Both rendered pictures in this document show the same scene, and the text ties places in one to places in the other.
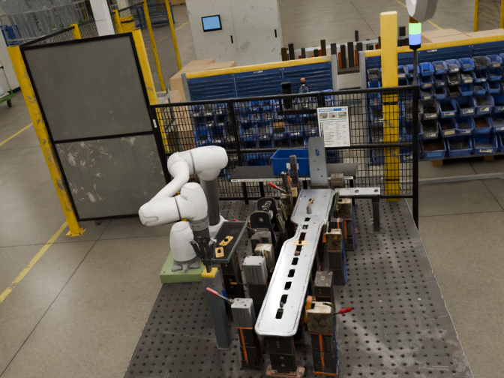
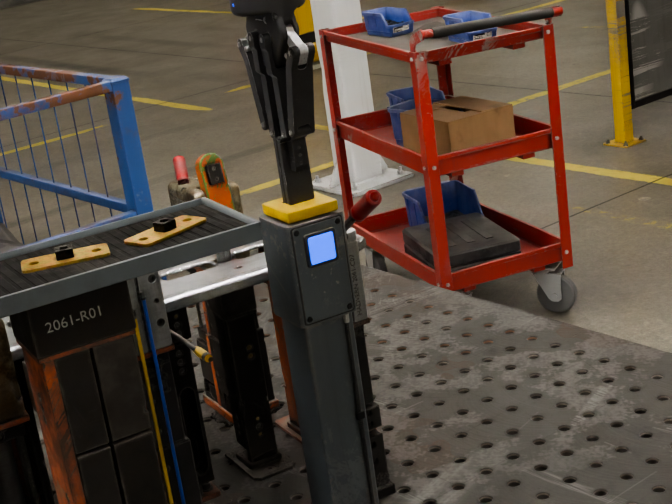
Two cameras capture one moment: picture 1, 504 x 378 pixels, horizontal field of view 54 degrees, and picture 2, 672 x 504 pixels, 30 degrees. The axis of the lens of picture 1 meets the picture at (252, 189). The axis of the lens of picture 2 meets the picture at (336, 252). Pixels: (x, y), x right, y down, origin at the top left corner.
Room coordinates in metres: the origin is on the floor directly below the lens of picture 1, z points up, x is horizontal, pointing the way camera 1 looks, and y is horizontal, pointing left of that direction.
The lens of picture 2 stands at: (2.83, 1.17, 1.51)
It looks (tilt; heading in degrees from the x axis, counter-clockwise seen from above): 18 degrees down; 225
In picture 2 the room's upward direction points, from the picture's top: 8 degrees counter-clockwise
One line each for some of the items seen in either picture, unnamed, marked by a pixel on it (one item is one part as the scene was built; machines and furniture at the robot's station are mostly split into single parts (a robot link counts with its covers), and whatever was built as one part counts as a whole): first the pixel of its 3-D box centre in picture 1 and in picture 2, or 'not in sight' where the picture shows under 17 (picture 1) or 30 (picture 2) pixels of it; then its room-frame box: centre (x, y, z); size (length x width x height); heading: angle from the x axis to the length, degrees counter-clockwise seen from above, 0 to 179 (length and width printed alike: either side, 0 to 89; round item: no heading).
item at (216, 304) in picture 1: (217, 310); (329, 402); (1.96, 0.26, 0.92); 0.08 x 0.08 x 0.44; 72
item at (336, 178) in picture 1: (338, 199); not in sight; (2.98, -0.57, 0.88); 0.08 x 0.08 x 0.36; 72
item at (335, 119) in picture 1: (334, 127); not in sight; (3.26, -0.63, 1.30); 0.23 x 0.02 x 0.31; 72
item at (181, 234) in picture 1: (184, 239); not in sight; (2.70, 0.47, 0.92); 0.18 x 0.16 x 0.22; 102
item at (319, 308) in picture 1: (322, 338); (220, 298); (1.70, -0.21, 0.88); 0.15 x 0.11 x 0.36; 72
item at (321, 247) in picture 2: not in sight; (321, 247); (1.97, 0.29, 1.11); 0.03 x 0.01 x 0.03; 162
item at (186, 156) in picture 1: (179, 163); not in sight; (2.52, 0.36, 1.49); 0.18 x 0.14 x 0.13; 12
